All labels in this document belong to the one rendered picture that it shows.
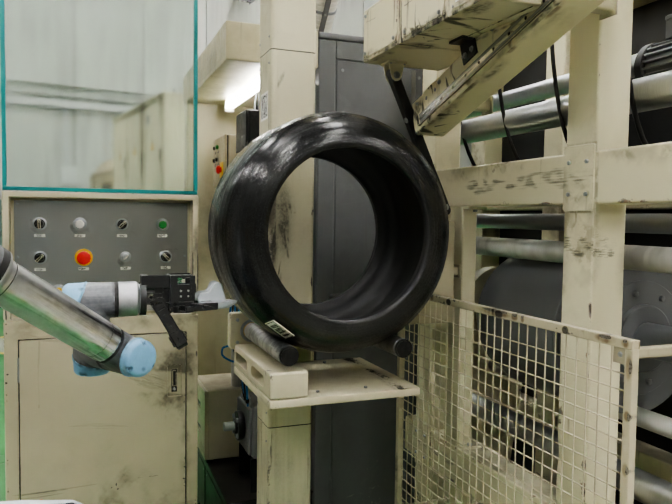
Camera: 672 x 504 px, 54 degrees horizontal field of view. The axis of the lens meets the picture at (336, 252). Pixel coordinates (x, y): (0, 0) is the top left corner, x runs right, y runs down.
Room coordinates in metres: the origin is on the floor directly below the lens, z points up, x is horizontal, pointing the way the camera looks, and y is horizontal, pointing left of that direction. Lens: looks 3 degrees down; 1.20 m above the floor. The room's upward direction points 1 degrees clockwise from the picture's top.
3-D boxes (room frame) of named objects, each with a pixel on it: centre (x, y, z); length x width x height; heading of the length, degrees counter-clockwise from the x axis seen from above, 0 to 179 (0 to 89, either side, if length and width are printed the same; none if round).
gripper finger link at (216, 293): (1.45, 0.26, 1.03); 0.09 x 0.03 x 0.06; 111
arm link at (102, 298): (1.37, 0.51, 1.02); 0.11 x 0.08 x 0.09; 111
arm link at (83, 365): (1.36, 0.50, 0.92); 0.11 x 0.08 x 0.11; 52
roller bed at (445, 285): (1.98, -0.24, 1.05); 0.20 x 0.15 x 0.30; 21
